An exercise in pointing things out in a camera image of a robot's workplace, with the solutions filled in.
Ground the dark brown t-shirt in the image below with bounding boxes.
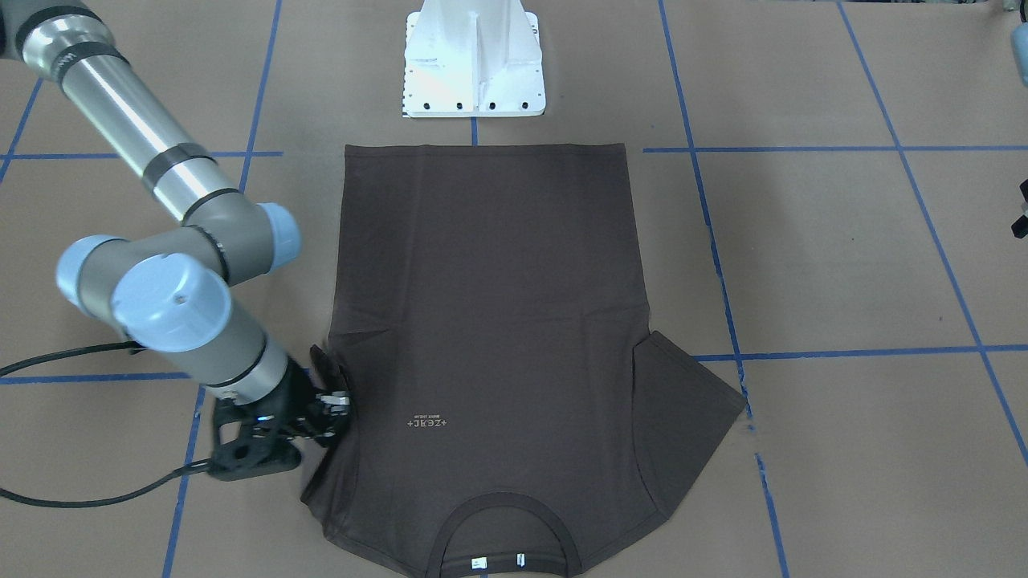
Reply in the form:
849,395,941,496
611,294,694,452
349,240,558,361
302,144,745,577

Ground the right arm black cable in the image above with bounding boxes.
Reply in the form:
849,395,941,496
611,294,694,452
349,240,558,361
0,341,218,509

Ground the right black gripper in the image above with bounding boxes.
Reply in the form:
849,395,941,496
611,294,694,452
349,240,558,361
210,371,350,482

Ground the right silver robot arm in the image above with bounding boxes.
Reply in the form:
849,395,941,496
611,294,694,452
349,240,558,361
2,1,348,482

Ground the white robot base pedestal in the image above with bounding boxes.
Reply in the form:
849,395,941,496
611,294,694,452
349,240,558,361
402,1,547,118

